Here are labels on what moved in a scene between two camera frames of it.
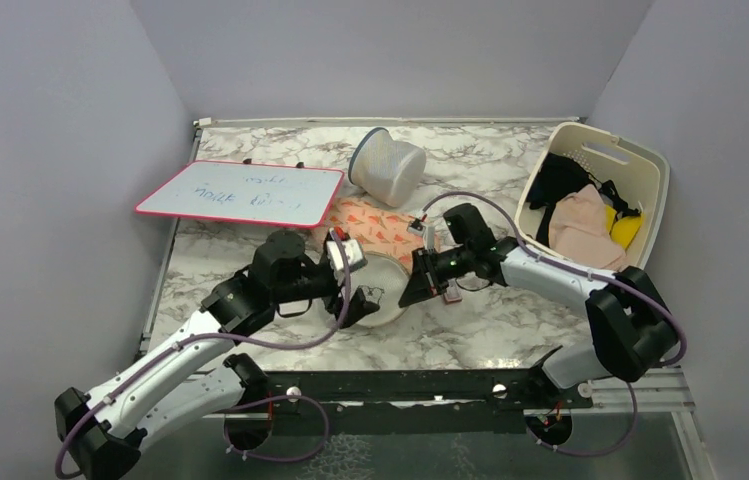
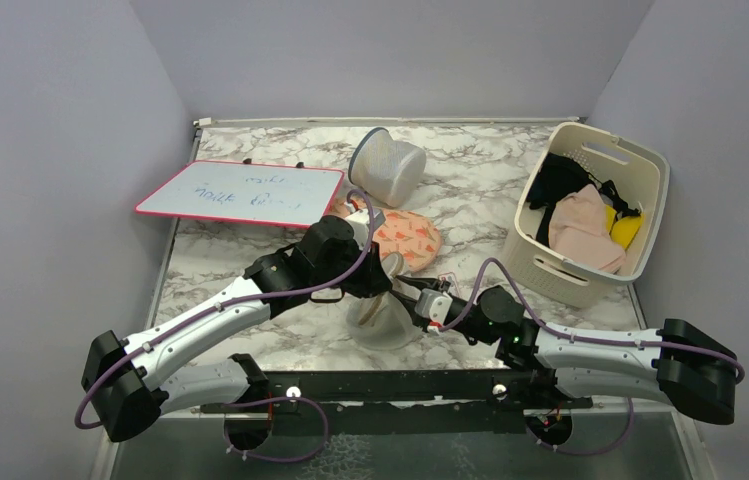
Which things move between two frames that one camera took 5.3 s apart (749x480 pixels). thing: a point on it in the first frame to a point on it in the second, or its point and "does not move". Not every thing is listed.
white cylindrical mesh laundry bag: (387, 168) does not move
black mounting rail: (413, 402) does not move
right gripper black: (424, 281) to (423, 282)
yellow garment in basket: (624, 229) does not move
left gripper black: (334, 301) to (374, 279)
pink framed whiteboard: (268, 194) does not move
